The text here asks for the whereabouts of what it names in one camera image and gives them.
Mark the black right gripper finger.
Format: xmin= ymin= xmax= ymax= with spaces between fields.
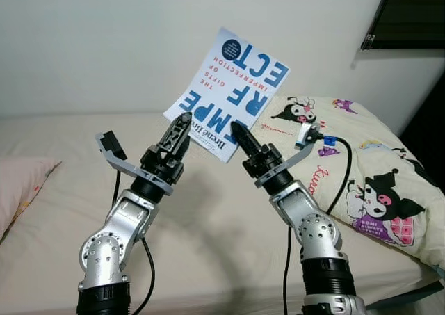
xmin=231 ymin=121 xmax=268 ymax=161

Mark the white book with blue letters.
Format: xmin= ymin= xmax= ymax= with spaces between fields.
xmin=163 ymin=26 xmax=291 ymax=164

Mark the cream cartoon print blanket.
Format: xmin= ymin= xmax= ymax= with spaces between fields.
xmin=261 ymin=96 xmax=445 ymax=267

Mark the pink patterned pillow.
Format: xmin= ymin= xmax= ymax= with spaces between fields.
xmin=0 ymin=156 xmax=62 ymax=243

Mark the mattress with cream sheet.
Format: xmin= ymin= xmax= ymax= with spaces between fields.
xmin=0 ymin=112 xmax=435 ymax=315

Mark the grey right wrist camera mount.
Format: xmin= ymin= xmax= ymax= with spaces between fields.
xmin=254 ymin=122 xmax=322 ymax=189

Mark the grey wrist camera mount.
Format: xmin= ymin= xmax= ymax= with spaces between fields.
xmin=95 ymin=129 xmax=175 ymax=196
xmin=254 ymin=122 xmax=322 ymax=189

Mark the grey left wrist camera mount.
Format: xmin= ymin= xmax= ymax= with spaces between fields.
xmin=95 ymin=129 xmax=175 ymax=196

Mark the dark blue bed frame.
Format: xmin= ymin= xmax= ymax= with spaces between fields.
xmin=365 ymin=277 xmax=445 ymax=312

